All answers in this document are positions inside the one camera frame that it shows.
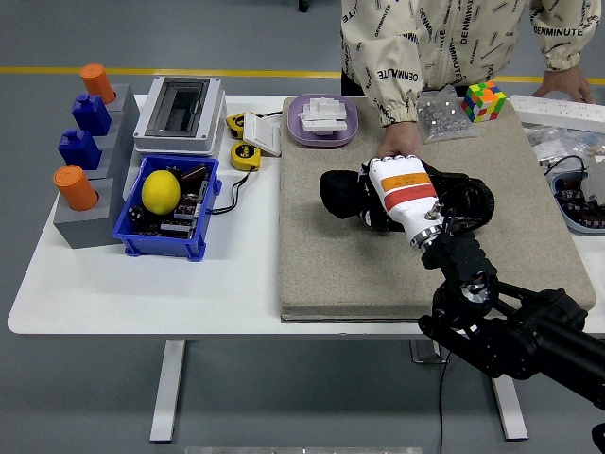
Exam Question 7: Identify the person's left hand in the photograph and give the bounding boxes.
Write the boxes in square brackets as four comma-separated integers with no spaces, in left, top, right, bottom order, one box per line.
[531,66,596,104]

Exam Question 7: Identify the person's right hand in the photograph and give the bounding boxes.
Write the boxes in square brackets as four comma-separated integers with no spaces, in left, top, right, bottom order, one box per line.
[377,122,423,161]

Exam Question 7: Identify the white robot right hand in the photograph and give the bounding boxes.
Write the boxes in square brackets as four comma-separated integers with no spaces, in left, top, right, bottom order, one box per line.
[357,154,445,240]

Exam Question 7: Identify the black rag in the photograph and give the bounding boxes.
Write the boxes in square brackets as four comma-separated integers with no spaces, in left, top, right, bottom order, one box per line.
[319,168,373,221]

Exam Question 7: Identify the white power strip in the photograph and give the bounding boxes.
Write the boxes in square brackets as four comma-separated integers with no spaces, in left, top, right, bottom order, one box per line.
[509,94,605,134]

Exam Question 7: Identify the clear bag of metal nuts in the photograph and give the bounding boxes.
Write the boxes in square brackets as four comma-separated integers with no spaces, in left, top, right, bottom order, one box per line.
[415,86,481,145]

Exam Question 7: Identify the clear plastic bags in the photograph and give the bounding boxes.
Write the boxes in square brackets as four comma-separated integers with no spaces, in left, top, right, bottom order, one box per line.
[523,121,605,167]

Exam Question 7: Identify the stack of white switches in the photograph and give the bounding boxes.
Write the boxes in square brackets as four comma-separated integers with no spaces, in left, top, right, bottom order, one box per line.
[297,94,350,137]

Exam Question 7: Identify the grey-brown mat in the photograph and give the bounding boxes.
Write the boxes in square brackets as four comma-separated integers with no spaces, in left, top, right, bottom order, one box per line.
[278,96,597,325]

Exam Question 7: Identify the colourful puzzle cube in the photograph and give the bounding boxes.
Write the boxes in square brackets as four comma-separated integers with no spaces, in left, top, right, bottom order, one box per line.
[460,80,508,124]

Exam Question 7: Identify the purple tray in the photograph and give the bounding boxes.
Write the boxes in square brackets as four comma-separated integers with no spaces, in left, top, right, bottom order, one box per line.
[286,93,359,148]

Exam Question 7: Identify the grey metal part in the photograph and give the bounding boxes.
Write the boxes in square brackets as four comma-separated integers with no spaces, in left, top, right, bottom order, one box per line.
[581,155,605,207]

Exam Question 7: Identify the person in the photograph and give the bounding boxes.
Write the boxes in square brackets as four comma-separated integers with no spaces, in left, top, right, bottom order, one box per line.
[339,0,602,99]

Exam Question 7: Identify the yellow tape measure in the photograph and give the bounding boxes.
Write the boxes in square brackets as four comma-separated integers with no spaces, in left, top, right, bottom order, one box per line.
[230,140,262,171]
[226,112,256,140]

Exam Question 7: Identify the grey white electrical box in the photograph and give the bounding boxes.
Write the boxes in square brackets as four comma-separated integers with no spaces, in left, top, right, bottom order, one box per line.
[131,76,227,158]

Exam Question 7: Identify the dark circuit board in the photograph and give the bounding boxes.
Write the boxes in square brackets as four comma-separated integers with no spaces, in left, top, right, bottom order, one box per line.
[128,177,212,237]

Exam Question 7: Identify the white table leg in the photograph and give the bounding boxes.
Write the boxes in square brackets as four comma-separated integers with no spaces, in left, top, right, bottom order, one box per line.
[149,339,188,445]
[490,372,529,442]

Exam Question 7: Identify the yellow lemon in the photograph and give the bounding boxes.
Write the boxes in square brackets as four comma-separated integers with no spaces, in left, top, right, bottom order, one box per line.
[141,169,182,217]

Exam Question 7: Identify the blue plastic bin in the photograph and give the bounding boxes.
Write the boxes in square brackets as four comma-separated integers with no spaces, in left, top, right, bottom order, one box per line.
[112,154,222,262]

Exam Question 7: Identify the orange cylinder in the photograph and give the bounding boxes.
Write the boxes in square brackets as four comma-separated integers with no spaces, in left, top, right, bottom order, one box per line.
[52,165,99,213]
[78,63,117,105]

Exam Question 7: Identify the blue block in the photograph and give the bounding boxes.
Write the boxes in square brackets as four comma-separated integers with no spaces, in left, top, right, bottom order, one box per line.
[71,93,112,137]
[58,129,103,171]

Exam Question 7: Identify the grey stepped block holder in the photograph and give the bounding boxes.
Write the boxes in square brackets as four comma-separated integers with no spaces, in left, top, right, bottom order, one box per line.
[52,83,142,251]

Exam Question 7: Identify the thin black cable loop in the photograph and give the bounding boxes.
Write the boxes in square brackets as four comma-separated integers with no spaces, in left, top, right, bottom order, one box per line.
[543,154,590,179]

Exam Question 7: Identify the white wall switch plate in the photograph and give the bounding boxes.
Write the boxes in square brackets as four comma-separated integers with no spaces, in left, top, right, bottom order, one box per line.
[242,113,284,157]

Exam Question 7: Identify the grey metal bracket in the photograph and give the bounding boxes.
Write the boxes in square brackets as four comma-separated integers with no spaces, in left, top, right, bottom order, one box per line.
[409,339,448,364]

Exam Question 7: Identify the hanging black cable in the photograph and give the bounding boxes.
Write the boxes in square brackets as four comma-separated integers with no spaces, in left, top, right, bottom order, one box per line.
[437,358,450,454]

